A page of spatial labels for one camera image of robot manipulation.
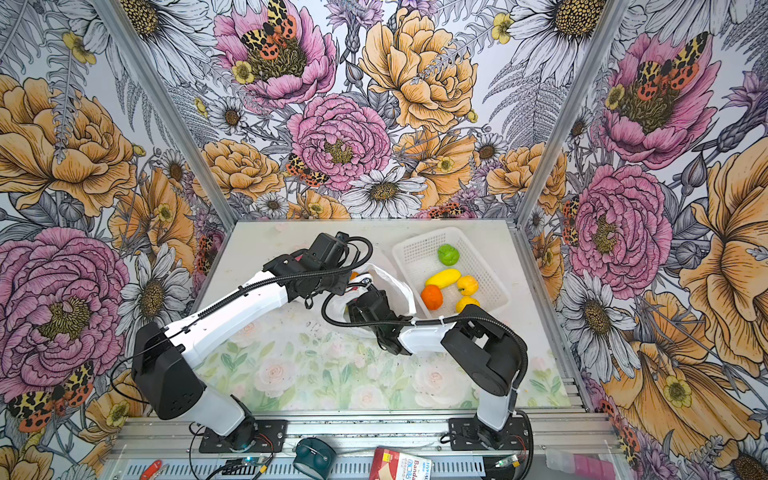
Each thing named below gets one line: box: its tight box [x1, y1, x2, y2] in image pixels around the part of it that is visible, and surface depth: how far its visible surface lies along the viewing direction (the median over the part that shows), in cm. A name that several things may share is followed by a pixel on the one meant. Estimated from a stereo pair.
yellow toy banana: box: [426, 269, 461, 289], surface depth 101 cm
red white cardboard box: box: [368, 446, 433, 480], surface depth 69 cm
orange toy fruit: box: [421, 285, 443, 310], surface depth 95 cm
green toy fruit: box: [437, 244, 460, 266], surface depth 107 cm
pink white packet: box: [545, 449, 617, 480], surface depth 71 cm
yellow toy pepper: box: [457, 275, 479, 296], surface depth 99 cm
